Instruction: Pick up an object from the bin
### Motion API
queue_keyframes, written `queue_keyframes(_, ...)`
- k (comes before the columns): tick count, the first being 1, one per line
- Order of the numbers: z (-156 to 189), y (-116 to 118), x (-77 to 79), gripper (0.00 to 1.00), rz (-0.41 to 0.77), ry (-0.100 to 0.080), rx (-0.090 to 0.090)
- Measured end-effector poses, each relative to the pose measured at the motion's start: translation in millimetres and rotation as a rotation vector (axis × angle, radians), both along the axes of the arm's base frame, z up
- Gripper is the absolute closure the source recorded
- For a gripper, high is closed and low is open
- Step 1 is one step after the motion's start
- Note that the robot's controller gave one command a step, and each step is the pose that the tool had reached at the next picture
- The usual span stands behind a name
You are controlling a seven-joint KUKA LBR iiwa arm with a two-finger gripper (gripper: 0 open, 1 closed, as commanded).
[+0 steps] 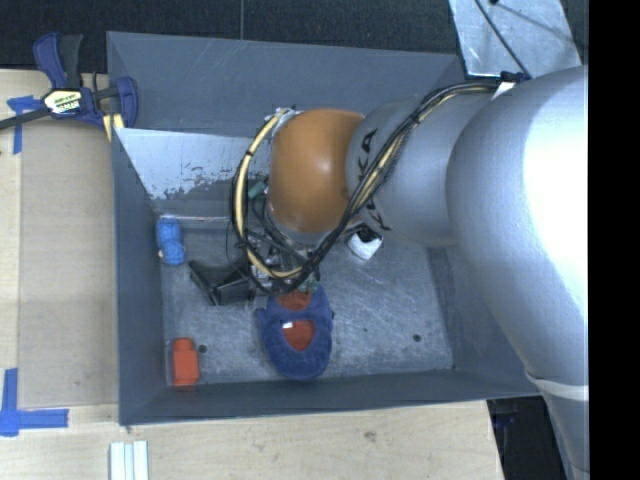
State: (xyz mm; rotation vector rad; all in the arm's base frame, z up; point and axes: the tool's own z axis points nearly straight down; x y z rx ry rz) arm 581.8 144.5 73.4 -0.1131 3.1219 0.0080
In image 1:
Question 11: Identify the black open box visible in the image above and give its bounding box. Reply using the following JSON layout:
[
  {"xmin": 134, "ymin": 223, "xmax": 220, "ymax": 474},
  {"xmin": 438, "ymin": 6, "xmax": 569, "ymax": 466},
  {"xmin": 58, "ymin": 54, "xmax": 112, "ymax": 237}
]
[{"xmin": 188, "ymin": 259, "xmax": 255, "ymax": 307}]

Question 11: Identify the blue slipper with red lining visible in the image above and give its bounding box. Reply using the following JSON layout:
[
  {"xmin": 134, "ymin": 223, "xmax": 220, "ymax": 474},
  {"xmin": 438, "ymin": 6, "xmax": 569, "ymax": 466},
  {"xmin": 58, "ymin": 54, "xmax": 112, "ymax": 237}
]
[{"xmin": 256, "ymin": 284, "xmax": 335, "ymax": 382}]

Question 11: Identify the blue toy figure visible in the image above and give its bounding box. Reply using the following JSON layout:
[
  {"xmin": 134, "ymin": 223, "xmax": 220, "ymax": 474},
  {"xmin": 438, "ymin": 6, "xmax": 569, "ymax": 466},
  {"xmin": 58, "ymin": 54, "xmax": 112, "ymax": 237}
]
[{"xmin": 155, "ymin": 217, "xmax": 187, "ymax": 267}]

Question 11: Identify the grey metal bin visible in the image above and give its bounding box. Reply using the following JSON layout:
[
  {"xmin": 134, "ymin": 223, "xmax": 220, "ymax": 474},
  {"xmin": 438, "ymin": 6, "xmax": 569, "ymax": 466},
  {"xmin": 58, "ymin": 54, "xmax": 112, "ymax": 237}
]
[{"xmin": 105, "ymin": 31, "xmax": 545, "ymax": 427}]

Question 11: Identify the orange-red block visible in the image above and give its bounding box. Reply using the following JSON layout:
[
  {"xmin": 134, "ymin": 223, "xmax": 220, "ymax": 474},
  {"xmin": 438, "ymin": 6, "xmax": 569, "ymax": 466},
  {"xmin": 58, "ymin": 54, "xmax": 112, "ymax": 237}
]
[{"xmin": 171, "ymin": 337, "xmax": 201, "ymax": 387}]

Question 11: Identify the pale wood board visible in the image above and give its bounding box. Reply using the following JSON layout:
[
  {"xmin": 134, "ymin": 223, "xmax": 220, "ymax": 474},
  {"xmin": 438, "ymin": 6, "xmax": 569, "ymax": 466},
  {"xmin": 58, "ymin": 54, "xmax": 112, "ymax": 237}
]
[{"xmin": 17, "ymin": 71, "xmax": 121, "ymax": 410}]

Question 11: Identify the black cylinder on white bracket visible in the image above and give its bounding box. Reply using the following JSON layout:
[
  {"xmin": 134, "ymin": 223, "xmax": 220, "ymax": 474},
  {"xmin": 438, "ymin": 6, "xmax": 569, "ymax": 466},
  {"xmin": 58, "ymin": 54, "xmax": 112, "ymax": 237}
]
[{"xmin": 347, "ymin": 231, "xmax": 384, "ymax": 261}]

